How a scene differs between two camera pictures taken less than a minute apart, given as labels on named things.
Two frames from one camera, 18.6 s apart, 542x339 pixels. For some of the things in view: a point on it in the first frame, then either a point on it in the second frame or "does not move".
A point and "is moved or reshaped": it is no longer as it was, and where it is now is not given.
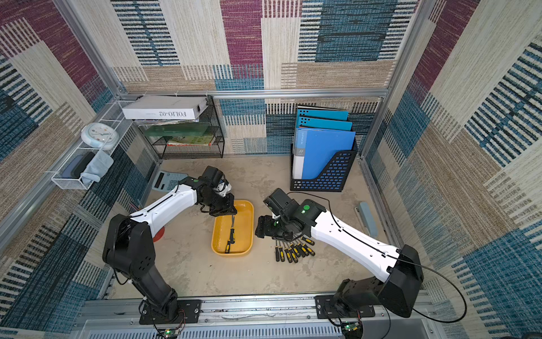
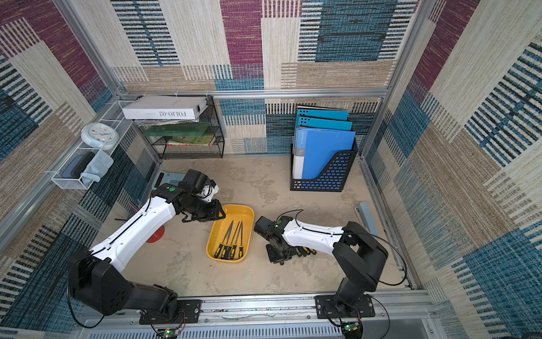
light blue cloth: x=97 y=168 does not move
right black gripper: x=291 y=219 → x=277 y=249
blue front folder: x=315 y=148 does not move
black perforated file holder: x=332 y=178 does not move
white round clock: x=99 y=135 does not move
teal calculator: x=166 y=181 does not move
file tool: x=232 y=236 → x=221 y=244
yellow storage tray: x=243 y=224 is moved or reshaped
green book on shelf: x=181 y=129 does not move
